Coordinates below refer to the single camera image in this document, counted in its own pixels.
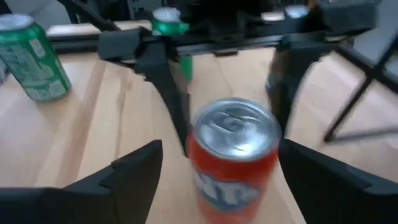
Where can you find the wooden shelf with black legs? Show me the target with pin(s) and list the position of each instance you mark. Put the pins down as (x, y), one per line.
(348, 109)

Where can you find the black aluminium rail frame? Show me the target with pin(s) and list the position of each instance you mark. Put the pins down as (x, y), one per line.
(74, 42)

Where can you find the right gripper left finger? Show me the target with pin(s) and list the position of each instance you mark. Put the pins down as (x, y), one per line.
(93, 202)

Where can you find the orange Fanta soda can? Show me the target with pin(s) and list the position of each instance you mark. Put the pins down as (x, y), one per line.
(233, 174)

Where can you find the green Sprite soda can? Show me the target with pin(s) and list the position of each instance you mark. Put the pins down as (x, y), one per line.
(34, 62)
(169, 23)

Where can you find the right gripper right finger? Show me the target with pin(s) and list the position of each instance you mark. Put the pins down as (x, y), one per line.
(342, 199)

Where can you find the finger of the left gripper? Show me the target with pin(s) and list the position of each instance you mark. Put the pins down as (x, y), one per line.
(289, 77)
(161, 81)

